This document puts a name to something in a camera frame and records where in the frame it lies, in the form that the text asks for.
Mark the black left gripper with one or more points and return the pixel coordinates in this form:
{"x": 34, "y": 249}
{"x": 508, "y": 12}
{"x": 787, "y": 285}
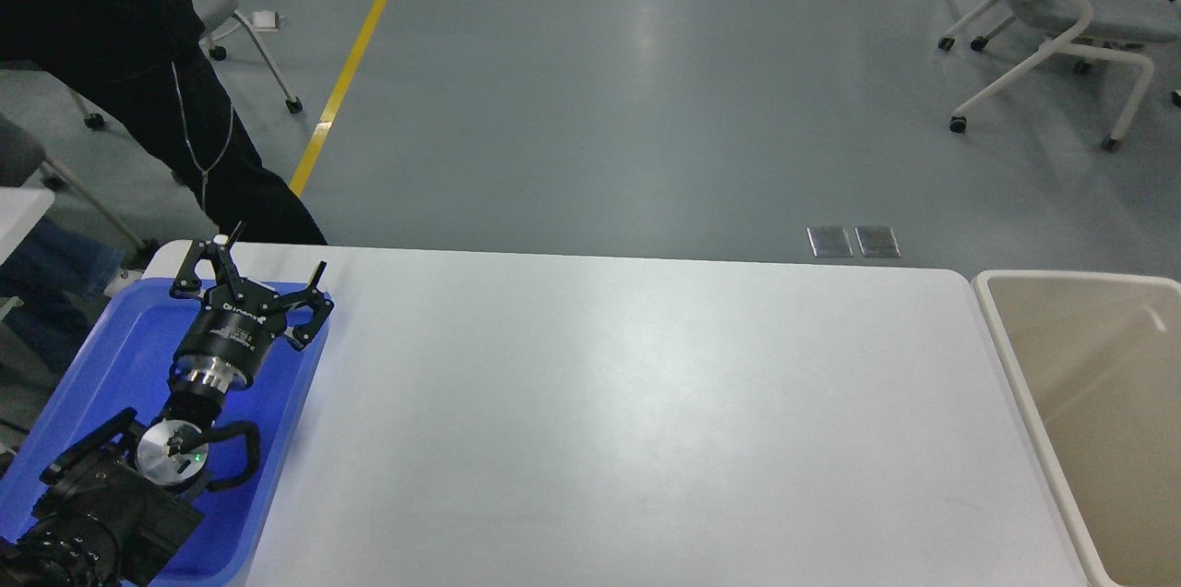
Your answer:
{"x": 239, "y": 319}

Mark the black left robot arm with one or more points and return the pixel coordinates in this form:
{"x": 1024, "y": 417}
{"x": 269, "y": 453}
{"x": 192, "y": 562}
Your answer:
{"x": 156, "y": 459}

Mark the blue plastic tray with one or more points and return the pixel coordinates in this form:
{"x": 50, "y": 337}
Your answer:
{"x": 125, "y": 364}

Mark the grey chair at left edge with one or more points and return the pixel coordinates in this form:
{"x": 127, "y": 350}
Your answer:
{"x": 23, "y": 156}

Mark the seated person blue jeans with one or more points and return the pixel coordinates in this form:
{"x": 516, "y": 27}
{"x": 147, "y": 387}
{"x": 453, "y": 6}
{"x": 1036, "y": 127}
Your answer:
{"x": 51, "y": 266}

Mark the white side table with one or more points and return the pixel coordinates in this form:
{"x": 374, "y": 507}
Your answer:
{"x": 21, "y": 209}

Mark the person in black clothes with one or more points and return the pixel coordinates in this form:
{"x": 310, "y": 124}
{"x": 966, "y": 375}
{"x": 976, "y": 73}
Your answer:
{"x": 218, "y": 162}

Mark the left floor outlet plate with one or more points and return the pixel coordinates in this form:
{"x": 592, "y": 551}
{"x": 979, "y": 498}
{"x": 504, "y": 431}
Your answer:
{"x": 829, "y": 241}

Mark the floor outlet plate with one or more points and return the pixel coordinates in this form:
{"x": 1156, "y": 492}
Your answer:
{"x": 829, "y": 241}
{"x": 876, "y": 241}

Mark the right floor outlet plate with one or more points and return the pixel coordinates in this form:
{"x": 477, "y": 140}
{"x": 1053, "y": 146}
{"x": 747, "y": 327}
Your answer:
{"x": 876, "y": 241}

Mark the beige plastic bin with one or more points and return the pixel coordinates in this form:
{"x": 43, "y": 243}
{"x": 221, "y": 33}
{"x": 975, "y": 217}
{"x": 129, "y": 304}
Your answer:
{"x": 1094, "y": 363}

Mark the white office chair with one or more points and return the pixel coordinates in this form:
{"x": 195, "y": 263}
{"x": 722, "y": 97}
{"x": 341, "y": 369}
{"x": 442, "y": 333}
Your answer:
{"x": 1088, "y": 29}

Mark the grey chair with white frame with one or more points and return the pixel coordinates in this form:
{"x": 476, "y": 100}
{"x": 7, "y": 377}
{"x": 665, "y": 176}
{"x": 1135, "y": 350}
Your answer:
{"x": 240, "y": 15}

